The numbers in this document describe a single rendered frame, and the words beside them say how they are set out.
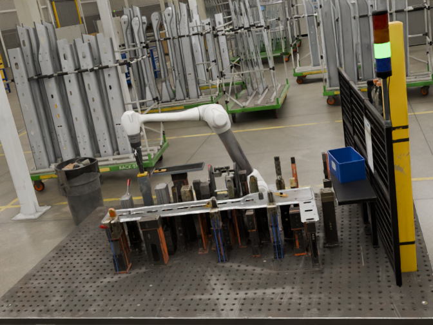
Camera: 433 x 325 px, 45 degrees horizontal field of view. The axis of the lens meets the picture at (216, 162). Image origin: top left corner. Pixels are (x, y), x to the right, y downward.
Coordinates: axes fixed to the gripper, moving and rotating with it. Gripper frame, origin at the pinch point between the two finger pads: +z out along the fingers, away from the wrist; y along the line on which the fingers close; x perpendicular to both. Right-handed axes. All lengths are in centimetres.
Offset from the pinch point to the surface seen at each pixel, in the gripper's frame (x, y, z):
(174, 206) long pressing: 25.8, 28.9, 19.5
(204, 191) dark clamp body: 45, 18, 16
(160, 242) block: 19, 54, 32
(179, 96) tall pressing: -112, -725, 79
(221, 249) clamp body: 56, 55, 41
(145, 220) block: 12, 54, 17
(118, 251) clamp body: -9, 56, 34
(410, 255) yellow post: 160, 86, 40
